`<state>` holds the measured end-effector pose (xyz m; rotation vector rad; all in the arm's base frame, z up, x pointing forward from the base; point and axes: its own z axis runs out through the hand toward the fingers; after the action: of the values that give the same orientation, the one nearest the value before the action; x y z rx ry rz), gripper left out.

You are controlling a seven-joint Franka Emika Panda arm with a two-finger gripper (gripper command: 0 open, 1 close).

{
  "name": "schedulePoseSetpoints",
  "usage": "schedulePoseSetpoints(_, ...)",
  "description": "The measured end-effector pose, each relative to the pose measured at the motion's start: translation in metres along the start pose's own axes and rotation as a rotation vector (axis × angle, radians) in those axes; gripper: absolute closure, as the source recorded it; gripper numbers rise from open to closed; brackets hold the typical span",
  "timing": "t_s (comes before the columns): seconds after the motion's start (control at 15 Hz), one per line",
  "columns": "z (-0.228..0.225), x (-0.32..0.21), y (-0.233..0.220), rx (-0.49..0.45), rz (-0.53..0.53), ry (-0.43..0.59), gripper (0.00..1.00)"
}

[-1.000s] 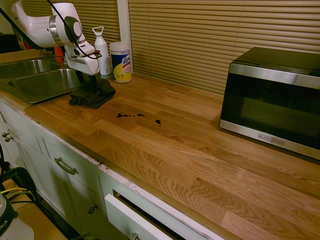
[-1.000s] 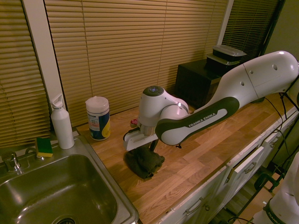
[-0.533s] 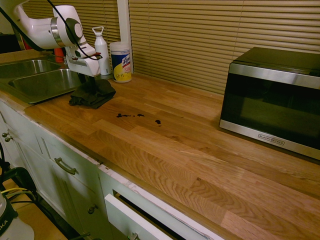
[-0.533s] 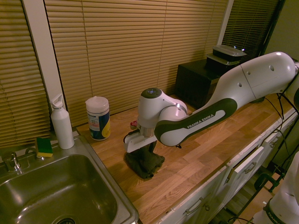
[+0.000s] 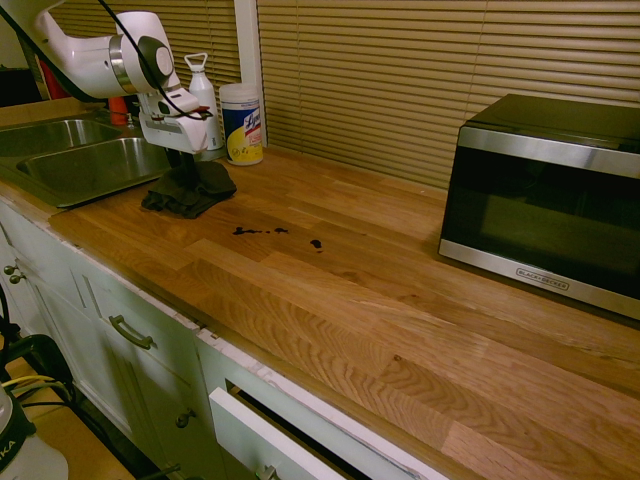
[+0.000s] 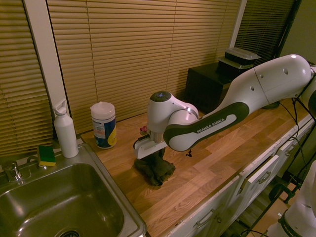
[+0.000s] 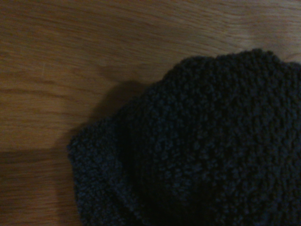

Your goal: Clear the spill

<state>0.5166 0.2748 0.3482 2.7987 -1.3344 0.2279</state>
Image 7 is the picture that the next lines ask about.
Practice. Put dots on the dark towel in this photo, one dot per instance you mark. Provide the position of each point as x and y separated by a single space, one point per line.
200 146

